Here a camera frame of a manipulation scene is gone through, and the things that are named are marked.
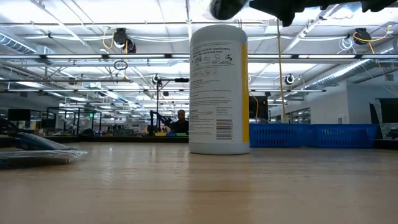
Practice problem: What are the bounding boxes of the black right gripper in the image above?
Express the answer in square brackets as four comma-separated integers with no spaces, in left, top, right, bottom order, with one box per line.
[248,0,363,27]

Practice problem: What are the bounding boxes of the black disc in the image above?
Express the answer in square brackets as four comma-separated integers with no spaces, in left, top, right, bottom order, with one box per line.
[209,0,250,21]
[0,131,89,170]

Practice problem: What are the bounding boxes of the white plastic cup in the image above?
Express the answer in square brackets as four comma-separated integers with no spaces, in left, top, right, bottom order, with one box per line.
[188,24,251,156]

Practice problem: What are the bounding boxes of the blue plastic basket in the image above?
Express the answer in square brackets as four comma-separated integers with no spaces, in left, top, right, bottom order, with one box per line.
[306,123,379,149]
[248,123,308,148]

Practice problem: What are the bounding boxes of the black panel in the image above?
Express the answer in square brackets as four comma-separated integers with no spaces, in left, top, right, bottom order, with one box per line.
[369,97,398,140]

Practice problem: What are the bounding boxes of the person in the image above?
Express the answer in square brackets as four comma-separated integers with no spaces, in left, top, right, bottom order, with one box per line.
[170,109,190,135]

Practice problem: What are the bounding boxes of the black camera stand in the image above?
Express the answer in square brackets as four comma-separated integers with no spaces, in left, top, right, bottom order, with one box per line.
[148,77,190,136]

